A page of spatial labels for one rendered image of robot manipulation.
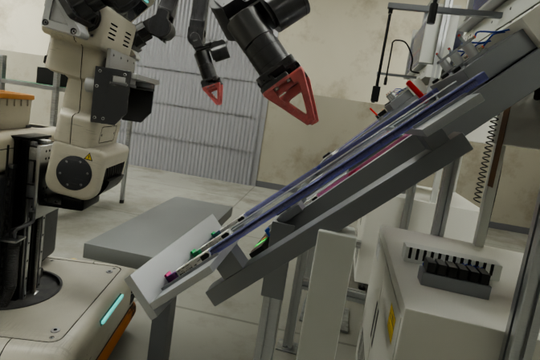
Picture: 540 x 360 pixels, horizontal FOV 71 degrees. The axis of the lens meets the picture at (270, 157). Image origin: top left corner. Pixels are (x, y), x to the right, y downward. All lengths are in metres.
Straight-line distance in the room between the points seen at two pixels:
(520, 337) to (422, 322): 0.18
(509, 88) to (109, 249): 0.96
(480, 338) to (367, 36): 4.37
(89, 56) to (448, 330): 1.17
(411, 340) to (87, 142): 1.00
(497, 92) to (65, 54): 1.12
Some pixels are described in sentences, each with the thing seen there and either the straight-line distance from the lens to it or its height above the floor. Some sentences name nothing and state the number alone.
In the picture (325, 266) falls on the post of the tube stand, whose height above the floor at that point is 0.77.
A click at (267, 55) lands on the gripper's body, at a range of 0.59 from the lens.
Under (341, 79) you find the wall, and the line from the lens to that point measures 4.94.
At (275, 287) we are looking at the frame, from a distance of 0.87.
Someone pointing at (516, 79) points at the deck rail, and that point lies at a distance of 0.88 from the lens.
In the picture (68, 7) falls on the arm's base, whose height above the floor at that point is 1.16.
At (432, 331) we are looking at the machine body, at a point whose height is 0.58.
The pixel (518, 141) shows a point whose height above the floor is 1.01.
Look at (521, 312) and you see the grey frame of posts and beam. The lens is 0.92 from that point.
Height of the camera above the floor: 0.99
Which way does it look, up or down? 7 degrees down
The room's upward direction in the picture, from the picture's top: 9 degrees clockwise
